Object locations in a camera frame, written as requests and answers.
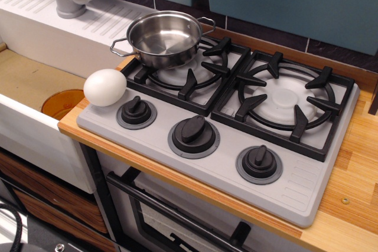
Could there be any black braided cable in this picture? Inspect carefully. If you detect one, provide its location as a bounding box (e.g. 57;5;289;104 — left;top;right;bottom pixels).
0;203;24;252

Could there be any black right burner grate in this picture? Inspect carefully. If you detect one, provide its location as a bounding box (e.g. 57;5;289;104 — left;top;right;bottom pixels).
211;51;360;162

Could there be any black left burner grate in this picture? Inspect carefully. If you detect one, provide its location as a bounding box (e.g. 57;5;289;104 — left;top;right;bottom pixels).
121;37;251;116

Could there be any lower wooden drawer front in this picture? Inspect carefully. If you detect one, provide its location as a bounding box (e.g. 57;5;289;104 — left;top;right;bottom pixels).
14;189;116;252

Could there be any black burner grate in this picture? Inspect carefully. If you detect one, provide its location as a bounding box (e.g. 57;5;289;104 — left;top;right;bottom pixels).
121;37;251;116
211;51;360;162

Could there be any right teal wall cabinet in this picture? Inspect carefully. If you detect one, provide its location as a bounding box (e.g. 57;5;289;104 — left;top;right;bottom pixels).
209;0;377;55

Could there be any black stove knob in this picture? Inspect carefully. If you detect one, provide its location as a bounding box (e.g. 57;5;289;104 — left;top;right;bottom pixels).
116;96;157;130
236;145;283;185
168;115;220;159

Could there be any black oven door handle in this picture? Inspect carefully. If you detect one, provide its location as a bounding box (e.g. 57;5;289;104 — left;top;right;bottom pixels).
106;172;250;251

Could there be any wooden drawer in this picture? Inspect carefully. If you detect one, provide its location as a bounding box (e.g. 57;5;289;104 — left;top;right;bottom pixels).
1;152;103;225
14;189;116;252

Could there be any white egg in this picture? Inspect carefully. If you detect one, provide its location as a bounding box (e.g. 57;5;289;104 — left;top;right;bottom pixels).
83;69;127;107

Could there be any oven door with window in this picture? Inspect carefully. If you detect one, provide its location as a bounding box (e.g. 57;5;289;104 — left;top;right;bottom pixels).
105;168;303;251

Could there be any black middle stove knob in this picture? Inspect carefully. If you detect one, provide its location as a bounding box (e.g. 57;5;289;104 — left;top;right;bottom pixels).
168;115;220;159

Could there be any black left stove knob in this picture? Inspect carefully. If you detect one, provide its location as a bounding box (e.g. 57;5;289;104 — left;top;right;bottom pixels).
116;96;157;130

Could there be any brass screw in countertop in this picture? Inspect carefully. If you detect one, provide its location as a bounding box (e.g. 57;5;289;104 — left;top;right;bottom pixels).
341;197;350;205

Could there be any white sink unit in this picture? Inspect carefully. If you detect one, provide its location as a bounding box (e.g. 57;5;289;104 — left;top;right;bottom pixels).
1;0;151;194

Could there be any black right stove knob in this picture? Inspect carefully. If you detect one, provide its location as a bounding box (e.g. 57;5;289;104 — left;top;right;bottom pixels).
236;145;283;185

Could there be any upper wooden drawer front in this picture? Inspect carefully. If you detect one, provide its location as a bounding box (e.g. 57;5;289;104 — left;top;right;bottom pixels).
1;152;103;225

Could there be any grey toy stove top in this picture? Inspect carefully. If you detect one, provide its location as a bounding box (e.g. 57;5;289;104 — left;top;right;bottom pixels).
77;51;342;227

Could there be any stainless steel pot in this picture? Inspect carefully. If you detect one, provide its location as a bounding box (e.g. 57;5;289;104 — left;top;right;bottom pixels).
110;11;216;70

